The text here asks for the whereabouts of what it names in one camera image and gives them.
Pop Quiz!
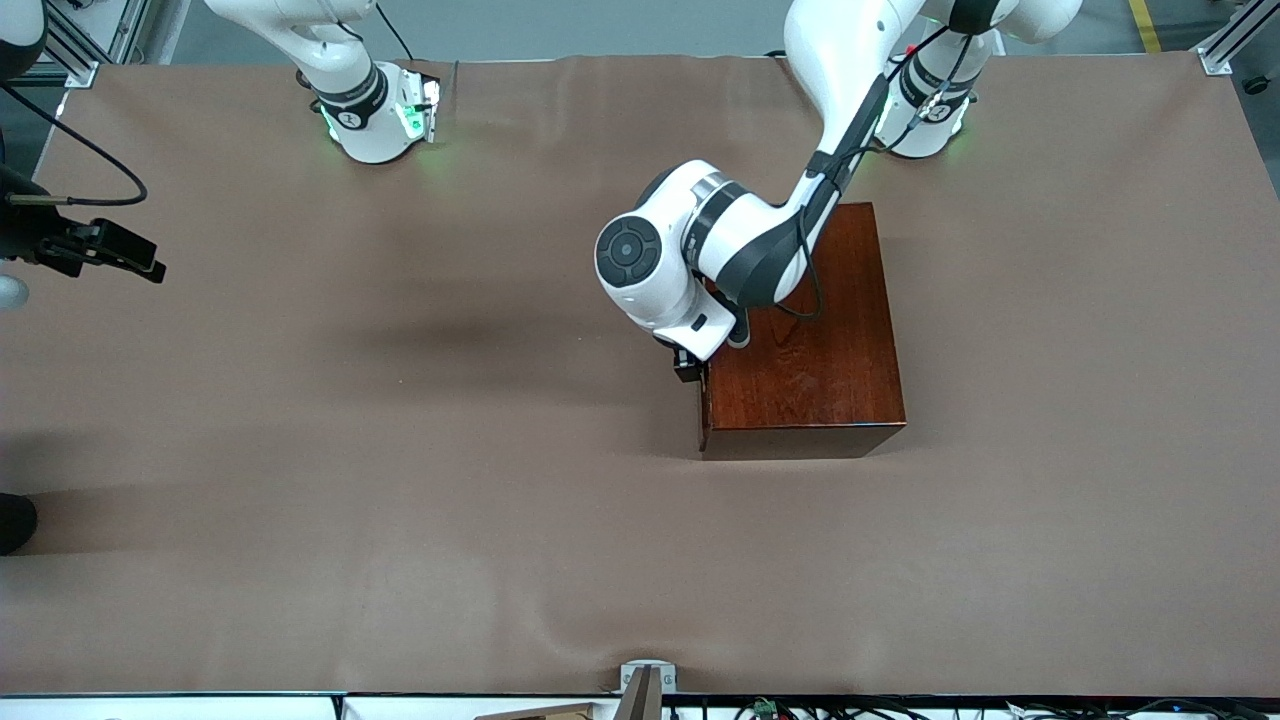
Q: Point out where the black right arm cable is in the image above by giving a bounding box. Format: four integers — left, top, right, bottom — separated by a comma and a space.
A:
0, 83, 149, 207

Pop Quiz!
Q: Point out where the silver metal clamp bracket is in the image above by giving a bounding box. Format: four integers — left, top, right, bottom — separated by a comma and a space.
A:
619, 660, 678, 694

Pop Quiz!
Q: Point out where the brown table cover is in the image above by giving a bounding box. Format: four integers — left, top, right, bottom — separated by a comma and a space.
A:
0, 52, 1280, 698

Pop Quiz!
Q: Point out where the aluminium frame profile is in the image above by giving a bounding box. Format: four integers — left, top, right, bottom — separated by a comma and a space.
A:
40, 0, 101, 90
1197, 0, 1280, 77

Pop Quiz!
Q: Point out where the dark brown wooden cabinet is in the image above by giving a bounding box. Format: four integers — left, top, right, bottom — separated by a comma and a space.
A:
697, 203, 907, 461

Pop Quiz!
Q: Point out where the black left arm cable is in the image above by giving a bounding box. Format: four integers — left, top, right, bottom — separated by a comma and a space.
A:
775, 20, 976, 321

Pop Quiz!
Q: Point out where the tan wooden board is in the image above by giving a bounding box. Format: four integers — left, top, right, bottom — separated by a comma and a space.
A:
473, 702, 593, 720

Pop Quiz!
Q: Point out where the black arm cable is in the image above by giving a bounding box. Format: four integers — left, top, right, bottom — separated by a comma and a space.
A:
0, 83, 149, 207
775, 20, 976, 321

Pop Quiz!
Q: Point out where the grey brown mounting post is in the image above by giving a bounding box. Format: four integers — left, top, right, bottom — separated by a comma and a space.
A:
618, 667, 663, 720

